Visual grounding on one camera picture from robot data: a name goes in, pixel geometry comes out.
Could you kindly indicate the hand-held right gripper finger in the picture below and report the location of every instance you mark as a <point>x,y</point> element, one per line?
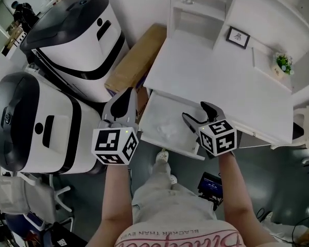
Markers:
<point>192,124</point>
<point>211,110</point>

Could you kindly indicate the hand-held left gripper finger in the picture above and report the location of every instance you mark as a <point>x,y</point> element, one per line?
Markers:
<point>130,109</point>
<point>108,104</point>

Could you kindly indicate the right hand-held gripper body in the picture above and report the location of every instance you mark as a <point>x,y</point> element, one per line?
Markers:
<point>219,138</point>

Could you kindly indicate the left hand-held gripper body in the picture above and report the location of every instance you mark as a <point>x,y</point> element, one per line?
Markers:
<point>110,141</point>

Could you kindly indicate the clear item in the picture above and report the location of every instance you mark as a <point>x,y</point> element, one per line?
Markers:
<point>167,131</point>

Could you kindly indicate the white drawer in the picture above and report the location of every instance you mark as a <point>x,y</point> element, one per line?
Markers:
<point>167,112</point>

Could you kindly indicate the person's left forearm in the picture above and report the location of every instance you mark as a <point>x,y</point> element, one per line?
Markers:
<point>113,202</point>

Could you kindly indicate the person's right forearm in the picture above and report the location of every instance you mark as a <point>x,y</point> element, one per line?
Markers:
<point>237,194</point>

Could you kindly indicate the white and black robot base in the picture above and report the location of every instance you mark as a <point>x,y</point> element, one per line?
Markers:
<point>33,122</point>
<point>79,40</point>

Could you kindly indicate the small brown cardboard box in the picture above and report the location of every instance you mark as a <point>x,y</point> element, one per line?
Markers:
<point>142,102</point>

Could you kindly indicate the white desk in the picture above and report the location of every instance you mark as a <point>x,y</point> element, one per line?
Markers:
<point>208,86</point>

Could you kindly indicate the person's white clog shoe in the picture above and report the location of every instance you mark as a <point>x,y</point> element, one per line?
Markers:
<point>162,156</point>
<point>173,179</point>

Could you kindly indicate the black screen device on stand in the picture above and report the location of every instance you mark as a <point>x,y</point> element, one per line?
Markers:
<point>210,185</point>

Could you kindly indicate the long brown cardboard box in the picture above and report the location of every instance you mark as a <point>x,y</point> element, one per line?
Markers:
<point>136,60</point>

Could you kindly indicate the black framed picture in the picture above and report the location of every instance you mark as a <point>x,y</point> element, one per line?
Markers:
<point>238,37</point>

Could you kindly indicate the person's light grey trousers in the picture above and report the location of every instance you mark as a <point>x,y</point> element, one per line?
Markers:
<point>167,199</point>

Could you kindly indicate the small potted green plant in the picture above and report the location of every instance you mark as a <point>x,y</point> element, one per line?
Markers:
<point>283,63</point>

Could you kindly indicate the white office chair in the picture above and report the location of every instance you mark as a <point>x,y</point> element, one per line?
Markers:
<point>23,197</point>

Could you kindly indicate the person's pink printed shirt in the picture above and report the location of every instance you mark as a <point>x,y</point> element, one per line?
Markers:
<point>180,234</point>

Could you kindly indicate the white desk shelf unit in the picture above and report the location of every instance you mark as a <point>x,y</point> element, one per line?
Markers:
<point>247,6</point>

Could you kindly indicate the blue and white box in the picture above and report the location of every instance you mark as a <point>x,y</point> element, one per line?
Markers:
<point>28,221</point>

